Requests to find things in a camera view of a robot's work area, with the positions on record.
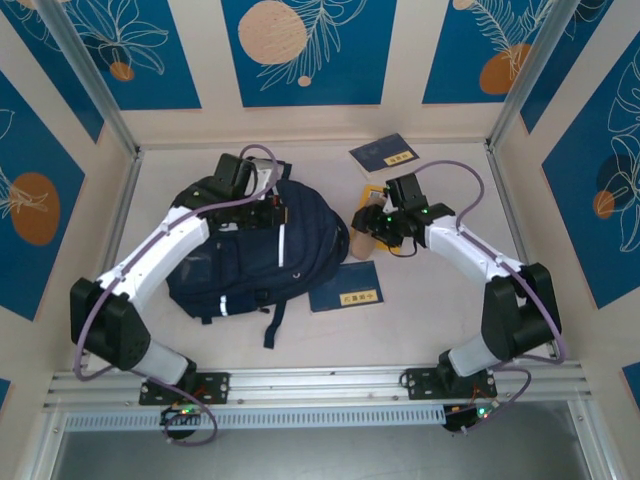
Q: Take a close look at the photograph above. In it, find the navy blue student backpack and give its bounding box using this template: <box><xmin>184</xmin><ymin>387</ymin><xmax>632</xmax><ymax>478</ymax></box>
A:
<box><xmin>164</xmin><ymin>159</ymin><xmax>351</xmax><ymax>349</ymax></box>

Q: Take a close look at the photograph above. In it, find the navy book yellow label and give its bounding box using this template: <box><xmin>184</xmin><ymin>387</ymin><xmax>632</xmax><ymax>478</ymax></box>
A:
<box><xmin>308</xmin><ymin>259</ymin><xmax>385</xmax><ymax>314</ymax></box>
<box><xmin>348</xmin><ymin>132</ymin><xmax>421</xmax><ymax>180</ymax></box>

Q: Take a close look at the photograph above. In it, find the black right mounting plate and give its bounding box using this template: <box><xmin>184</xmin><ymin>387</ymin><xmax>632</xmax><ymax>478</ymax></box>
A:
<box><xmin>403</xmin><ymin>367</ymin><xmax>498</xmax><ymax>401</ymax></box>

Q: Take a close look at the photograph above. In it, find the black mounting plate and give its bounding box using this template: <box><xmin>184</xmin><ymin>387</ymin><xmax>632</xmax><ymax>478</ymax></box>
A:
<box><xmin>138</xmin><ymin>370</ymin><xmax>231</xmax><ymax>406</ymax></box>
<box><xmin>403</xmin><ymin>367</ymin><xmax>498</xmax><ymax>401</ymax></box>

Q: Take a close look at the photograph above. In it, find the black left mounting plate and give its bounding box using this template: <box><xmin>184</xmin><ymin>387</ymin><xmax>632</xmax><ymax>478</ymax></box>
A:
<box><xmin>138</xmin><ymin>370</ymin><xmax>231</xmax><ymax>406</ymax></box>

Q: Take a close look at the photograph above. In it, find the right black controller board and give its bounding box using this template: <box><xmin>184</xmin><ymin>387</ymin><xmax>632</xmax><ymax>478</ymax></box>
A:
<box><xmin>443</xmin><ymin>403</ymin><xmax>496</xmax><ymax>435</ymax></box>

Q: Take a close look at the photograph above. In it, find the black controller board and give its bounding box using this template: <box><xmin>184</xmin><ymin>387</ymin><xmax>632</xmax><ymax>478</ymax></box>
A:
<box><xmin>443</xmin><ymin>403</ymin><xmax>496</xmax><ymax>435</ymax></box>
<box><xmin>158</xmin><ymin>405</ymin><xmax>205</xmax><ymax>427</ymax></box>

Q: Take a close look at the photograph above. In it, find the left black controller board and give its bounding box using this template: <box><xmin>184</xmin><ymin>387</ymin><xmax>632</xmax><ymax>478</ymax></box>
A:
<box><xmin>158</xmin><ymin>405</ymin><xmax>205</xmax><ymax>427</ymax></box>

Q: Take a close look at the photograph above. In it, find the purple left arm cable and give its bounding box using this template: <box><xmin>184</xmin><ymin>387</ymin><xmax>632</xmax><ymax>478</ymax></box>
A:
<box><xmin>72</xmin><ymin>143</ymin><xmax>279</xmax><ymax>447</ymax></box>

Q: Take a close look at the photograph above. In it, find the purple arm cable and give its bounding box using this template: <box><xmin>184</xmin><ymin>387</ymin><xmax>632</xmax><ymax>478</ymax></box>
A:
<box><xmin>72</xmin><ymin>143</ymin><xmax>279</xmax><ymax>447</ymax></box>
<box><xmin>414</xmin><ymin>159</ymin><xmax>570</xmax><ymax>436</ymax></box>

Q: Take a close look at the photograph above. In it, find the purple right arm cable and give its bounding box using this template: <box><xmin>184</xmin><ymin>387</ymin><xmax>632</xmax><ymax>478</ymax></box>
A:
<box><xmin>414</xmin><ymin>159</ymin><xmax>570</xmax><ymax>436</ymax></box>

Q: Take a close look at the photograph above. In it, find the aluminium right side rail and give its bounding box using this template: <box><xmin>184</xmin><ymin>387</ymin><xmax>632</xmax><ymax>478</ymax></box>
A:
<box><xmin>487</xmin><ymin>144</ymin><xmax>561</xmax><ymax>362</ymax></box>

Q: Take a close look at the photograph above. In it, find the aluminium left side rail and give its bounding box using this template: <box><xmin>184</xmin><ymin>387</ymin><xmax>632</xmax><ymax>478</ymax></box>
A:
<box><xmin>73</xmin><ymin>147</ymin><xmax>146</xmax><ymax>372</ymax></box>

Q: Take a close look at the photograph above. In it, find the blue floral wall panel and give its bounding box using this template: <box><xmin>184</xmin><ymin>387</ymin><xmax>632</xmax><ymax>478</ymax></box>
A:
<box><xmin>221</xmin><ymin>0</ymin><xmax>399</xmax><ymax>108</ymax></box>
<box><xmin>0</xmin><ymin>69</ymin><xmax>87</xmax><ymax>322</ymax></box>
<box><xmin>0</xmin><ymin>9</ymin><xmax>105</xmax><ymax>145</ymax></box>
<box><xmin>519</xmin><ymin>0</ymin><xmax>617</xmax><ymax>135</ymax></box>
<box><xmin>422</xmin><ymin>0</ymin><xmax>571</xmax><ymax>105</ymax></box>
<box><xmin>49</xmin><ymin>0</ymin><xmax>203</xmax><ymax>111</ymax></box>
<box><xmin>542</xmin><ymin>29</ymin><xmax>640</xmax><ymax>310</ymax></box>

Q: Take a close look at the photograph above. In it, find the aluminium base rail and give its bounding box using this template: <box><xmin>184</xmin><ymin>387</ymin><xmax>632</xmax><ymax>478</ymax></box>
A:
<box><xmin>44</xmin><ymin>367</ymin><xmax>590</xmax><ymax>410</ymax></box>

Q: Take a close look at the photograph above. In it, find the aluminium right corner post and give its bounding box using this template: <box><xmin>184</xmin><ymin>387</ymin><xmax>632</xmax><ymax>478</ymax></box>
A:
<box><xmin>485</xmin><ymin>0</ymin><xmax>584</xmax><ymax>151</ymax></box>

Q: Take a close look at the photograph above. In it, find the aluminium corner post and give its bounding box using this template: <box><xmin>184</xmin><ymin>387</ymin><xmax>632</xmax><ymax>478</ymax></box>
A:
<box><xmin>37</xmin><ymin>0</ymin><xmax>144</xmax><ymax>157</ymax></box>
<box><xmin>485</xmin><ymin>0</ymin><xmax>584</xmax><ymax>151</ymax></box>

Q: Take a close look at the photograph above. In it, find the aluminium left corner post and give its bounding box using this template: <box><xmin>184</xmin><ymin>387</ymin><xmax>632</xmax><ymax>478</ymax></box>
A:
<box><xmin>37</xmin><ymin>0</ymin><xmax>144</xmax><ymax>157</ymax></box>

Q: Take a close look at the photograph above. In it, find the grey slotted cable duct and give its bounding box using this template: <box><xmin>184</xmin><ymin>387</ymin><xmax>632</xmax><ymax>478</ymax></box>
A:
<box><xmin>64</xmin><ymin>404</ymin><xmax>446</xmax><ymax>432</ymax></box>

